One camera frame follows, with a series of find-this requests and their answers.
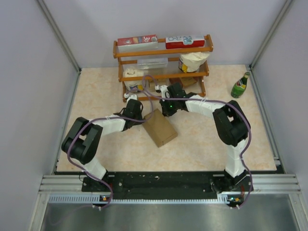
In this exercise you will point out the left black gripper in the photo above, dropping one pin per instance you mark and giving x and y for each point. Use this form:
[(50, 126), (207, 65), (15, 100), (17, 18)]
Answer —
[(140, 114)]

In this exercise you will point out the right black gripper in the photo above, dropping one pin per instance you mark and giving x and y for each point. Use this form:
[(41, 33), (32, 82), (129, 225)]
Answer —
[(165, 112)]

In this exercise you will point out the brown cardboard box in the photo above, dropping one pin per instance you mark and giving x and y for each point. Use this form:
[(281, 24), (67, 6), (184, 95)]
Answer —
[(159, 128)]

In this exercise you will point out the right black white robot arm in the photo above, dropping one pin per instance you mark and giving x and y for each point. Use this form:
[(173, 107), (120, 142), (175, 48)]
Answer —
[(232, 128)]

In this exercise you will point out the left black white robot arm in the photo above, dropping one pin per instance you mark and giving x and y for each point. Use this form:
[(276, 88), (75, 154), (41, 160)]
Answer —
[(82, 140)]

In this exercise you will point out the red white wrap box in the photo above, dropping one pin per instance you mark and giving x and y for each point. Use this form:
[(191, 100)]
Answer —
[(178, 42)]

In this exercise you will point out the red white foil box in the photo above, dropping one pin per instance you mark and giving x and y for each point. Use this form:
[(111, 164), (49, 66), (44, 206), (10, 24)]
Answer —
[(139, 43)]

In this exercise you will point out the beige sponge pack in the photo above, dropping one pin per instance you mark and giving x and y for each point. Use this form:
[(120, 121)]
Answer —
[(152, 83)]

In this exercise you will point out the red-brown scouring pad pack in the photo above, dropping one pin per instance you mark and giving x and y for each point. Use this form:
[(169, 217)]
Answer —
[(184, 81)]

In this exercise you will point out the orange wooden shelf rack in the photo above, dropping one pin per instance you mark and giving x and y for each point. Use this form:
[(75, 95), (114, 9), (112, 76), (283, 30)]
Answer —
[(169, 70)]

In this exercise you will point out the clear plastic container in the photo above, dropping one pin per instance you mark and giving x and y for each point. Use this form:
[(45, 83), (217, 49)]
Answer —
[(152, 63)]

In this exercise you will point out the upper toilet paper roll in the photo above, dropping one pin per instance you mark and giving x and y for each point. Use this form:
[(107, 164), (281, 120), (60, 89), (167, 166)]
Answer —
[(190, 62)]

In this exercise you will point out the green glass bottle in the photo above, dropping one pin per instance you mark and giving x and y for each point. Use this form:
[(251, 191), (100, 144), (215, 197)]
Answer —
[(240, 86)]

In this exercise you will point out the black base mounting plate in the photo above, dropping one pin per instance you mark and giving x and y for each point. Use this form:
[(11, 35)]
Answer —
[(161, 185)]

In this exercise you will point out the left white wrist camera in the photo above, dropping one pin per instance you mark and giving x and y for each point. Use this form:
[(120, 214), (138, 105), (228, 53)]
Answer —
[(128, 96)]

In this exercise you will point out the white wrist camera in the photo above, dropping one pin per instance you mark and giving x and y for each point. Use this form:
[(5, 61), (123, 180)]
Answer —
[(163, 90), (128, 96)]

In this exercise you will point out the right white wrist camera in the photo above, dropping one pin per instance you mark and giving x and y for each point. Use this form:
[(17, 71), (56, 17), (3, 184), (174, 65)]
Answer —
[(163, 90)]

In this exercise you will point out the aluminium frame rail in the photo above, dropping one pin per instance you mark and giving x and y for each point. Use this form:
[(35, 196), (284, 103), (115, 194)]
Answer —
[(262, 183)]

